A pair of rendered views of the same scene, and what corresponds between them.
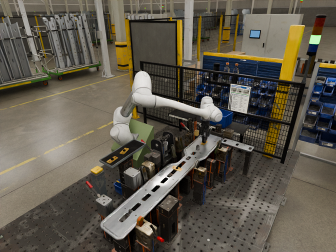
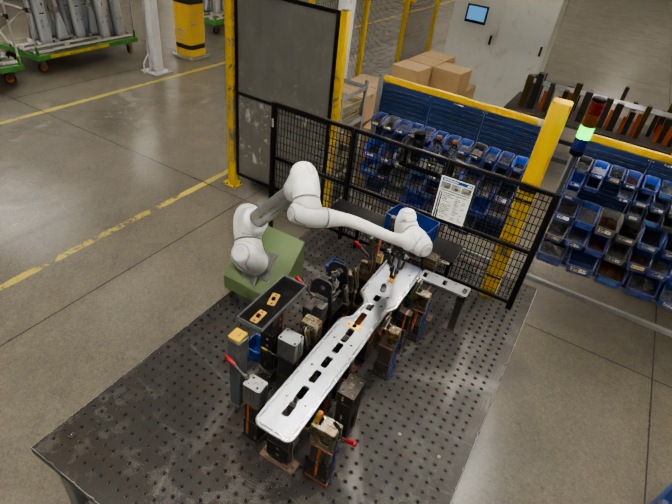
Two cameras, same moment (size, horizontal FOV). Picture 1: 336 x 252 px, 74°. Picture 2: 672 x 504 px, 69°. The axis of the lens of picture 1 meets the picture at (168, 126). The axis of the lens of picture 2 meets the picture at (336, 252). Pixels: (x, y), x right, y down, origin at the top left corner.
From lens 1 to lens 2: 77 cm
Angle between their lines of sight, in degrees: 13
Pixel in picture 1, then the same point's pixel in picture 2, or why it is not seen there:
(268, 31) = (503, 12)
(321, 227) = (551, 402)
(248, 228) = (455, 415)
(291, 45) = (549, 133)
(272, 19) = not seen: outside the picture
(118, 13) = not seen: outside the picture
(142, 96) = (308, 211)
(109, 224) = (268, 420)
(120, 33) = not seen: outside the picture
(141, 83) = (305, 188)
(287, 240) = (500, 424)
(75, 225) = (191, 415)
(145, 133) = (289, 253)
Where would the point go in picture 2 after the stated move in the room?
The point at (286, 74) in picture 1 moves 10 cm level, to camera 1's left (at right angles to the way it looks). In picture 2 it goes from (534, 176) to (517, 175)
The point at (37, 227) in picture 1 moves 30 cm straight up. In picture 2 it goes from (129, 418) to (119, 376)
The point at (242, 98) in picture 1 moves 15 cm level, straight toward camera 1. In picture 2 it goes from (459, 201) to (458, 213)
